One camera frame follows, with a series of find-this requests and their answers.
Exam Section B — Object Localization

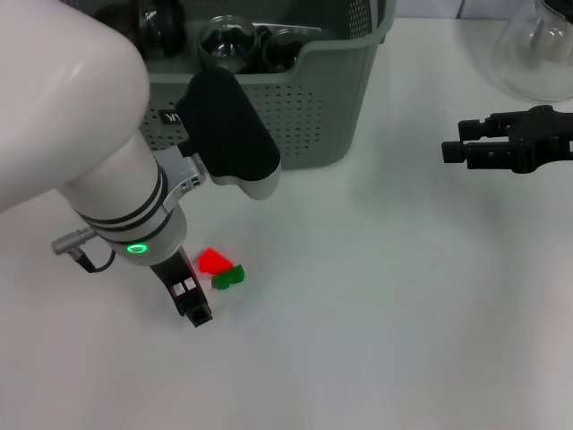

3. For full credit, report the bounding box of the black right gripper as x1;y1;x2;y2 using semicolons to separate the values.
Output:
440;105;573;176

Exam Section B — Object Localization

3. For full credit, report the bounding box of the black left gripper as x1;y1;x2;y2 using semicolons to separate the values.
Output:
149;247;213;330

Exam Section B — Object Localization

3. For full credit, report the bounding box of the green building brick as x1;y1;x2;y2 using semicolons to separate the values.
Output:
212;263;246;291

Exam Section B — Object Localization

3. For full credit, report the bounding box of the bright red large brick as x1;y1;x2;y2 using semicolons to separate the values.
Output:
198;248;235;276

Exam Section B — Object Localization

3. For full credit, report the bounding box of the grey-green perforated storage bin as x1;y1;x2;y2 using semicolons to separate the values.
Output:
138;0;398;171

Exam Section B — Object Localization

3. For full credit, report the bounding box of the clear glass carafe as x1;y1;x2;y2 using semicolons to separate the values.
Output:
491;0;573;103

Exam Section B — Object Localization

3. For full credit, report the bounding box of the left arm cable with connector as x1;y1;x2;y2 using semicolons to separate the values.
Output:
51;227;116;273

